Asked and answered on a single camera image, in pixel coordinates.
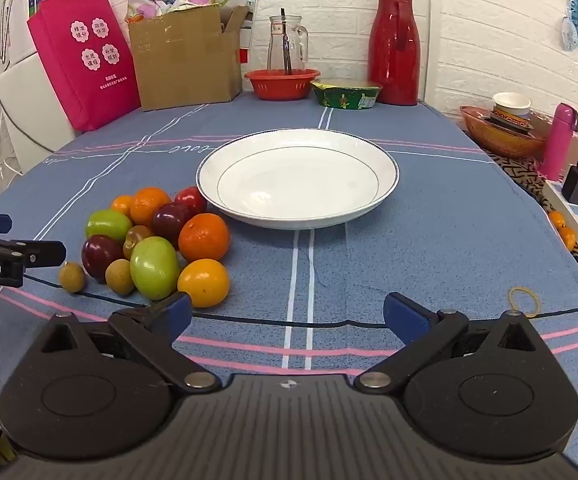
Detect dark red plum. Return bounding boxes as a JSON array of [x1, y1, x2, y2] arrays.
[[151, 202, 193, 250], [81, 234, 126, 283]]

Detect white appliance cabinet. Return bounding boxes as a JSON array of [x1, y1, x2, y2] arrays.
[[0, 52, 77, 158]]

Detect green apple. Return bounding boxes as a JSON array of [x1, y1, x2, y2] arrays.
[[85, 209, 134, 244]]

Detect white plate with blue rim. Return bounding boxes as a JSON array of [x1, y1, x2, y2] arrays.
[[196, 128, 400, 230]]

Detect green instant noodle bowl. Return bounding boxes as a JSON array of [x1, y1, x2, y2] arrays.
[[310, 80, 383, 110]]

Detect white paper cup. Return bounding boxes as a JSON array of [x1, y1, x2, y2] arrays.
[[492, 92, 532, 117]]

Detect yellow rubber band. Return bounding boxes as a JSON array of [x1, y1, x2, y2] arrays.
[[509, 287, 542, 318]]

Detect dark long spoon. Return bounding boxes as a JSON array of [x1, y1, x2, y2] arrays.
[[280, 8, 293, 75]]

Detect orange tangerine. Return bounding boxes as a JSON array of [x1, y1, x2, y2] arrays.
[[178, 213, 231, 263], [129, 187, 172, 227]]

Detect pink thermos bottle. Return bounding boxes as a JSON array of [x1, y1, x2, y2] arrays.
[[539, 103, 578, 181]]

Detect blue striped tablecloth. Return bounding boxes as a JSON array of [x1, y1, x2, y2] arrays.
[[0, 91, 578, 466]]

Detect amber glass bowl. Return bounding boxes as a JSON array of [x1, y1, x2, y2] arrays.
[[460, 105, 550, 158]]

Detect brown kiwi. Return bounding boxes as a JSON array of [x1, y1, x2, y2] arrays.
[[58, 262, 87, 293], [105, 258, 135, 296]]

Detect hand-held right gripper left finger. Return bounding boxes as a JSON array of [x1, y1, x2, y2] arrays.
[[24, 291, 222, 395]]

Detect red apple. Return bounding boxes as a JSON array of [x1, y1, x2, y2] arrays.
[[174, 186, 208, 217]]

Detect glass pitcher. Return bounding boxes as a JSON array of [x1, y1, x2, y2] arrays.
[[267, 15, 310, 73]]

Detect brown cardboard box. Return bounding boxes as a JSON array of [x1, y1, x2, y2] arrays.
[[128, 4, 250, 112]]

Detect dark patterned cloth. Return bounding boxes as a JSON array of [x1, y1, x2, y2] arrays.
[[489, 152, 578, 281]]

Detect white water purifier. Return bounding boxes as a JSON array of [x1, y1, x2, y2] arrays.
[[2, 0, 77, 66]]

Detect small yellow-red plum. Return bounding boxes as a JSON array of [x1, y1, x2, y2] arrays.
[[122, 225, 155, 260]]

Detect red thermos jug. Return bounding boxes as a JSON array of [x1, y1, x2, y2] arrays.
[[368, 0, 422, 107]]

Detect pink tote bag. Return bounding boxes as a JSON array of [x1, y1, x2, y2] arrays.
[[26, 0, 142, 132]]

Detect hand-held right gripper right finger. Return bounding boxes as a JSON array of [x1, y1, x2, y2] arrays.
[[354, 292, 557, 394]]

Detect black charger plug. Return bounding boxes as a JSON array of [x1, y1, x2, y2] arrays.
[[562, 162, 578, 203]]

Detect red plastic basket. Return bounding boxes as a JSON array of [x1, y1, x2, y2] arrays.
[[244, 68, 321, 101]]

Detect oval green jujube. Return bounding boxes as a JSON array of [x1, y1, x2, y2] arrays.
[[130, 236, 180, 301]]

